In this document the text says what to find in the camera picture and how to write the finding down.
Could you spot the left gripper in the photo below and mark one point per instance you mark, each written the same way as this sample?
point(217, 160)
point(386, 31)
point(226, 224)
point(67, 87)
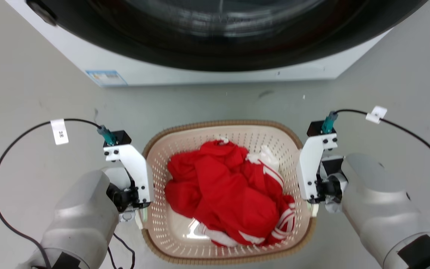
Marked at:
point(124, 196)

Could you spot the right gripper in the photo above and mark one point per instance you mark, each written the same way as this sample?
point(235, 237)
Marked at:
point(330, 186)

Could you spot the beige perforated laundry basket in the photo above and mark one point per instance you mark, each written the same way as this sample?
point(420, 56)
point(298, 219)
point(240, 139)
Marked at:
point(162, 179)

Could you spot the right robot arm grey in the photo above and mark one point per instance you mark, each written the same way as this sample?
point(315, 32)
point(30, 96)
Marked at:
point(379, 194)

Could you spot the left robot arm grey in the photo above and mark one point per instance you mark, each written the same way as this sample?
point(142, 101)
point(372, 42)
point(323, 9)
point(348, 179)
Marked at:
point(80, 213)

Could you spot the red garment with white stripes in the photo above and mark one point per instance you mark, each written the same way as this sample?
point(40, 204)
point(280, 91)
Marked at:
point(222, 190)

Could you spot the blue white energy label sticker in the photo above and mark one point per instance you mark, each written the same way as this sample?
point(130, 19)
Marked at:
point(106, 77)

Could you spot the white washing machine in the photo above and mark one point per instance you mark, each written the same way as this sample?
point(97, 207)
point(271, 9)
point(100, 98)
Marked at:
point(155, 71)

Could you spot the black round washing machine door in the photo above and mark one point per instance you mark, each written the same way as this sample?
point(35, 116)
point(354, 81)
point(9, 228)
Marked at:
point(237, 45)

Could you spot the black door hinge knob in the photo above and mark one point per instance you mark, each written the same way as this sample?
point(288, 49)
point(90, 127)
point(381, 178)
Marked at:
point(42, 12)

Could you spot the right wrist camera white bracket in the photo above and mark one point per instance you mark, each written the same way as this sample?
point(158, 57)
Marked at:
point(308, 168)

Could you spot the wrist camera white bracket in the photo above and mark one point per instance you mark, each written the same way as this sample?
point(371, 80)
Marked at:
point(308, 168)
point(136, 168)

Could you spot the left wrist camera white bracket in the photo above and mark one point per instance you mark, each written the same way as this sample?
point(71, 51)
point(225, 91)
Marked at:
point(136, 168)

